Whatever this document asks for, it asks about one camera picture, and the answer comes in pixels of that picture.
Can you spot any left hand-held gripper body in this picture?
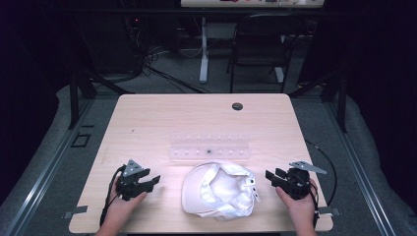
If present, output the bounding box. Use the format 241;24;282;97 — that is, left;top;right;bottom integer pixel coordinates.
115;159;148;202

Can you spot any white desk leg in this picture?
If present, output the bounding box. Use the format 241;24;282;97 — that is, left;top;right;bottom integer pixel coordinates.
199;17;210;85
273;66;285;84

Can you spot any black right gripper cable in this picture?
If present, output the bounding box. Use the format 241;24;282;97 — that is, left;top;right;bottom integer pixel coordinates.
305;140;338;229

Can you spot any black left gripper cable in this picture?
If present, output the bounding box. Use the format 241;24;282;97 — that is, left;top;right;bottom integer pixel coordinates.
99;164;128;228

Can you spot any person's right hand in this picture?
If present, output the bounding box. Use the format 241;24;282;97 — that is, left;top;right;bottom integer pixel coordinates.
274;178;319;223

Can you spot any black metal frame stand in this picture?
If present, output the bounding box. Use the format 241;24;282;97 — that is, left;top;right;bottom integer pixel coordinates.
67;69;136;130
287;69;349;134

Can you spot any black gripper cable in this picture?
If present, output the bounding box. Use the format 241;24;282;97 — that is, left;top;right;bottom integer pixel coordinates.
99;164;128;228
305;140;338;229

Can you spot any clear acrylic rack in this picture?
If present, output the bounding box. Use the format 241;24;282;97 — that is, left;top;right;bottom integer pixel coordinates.
168;132;251;162

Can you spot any black folding chair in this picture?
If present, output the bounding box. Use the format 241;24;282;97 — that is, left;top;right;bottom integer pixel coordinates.
226;13;305;94

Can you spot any white cap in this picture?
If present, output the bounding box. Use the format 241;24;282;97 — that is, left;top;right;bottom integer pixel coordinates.
181;160;262;221

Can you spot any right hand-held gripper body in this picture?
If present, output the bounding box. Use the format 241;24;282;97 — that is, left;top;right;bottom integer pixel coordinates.
281;160;328;202

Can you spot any person's left hand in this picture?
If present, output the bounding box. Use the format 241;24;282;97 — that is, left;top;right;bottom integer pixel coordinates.
105;186;149;221

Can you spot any aluminium floor rail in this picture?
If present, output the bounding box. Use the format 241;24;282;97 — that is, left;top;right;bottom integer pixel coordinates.
322;97;398;236
2;97;95;236

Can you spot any bundle of black floor cables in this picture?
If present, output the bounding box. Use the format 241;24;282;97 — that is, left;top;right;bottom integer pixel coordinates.
124;16;212;94

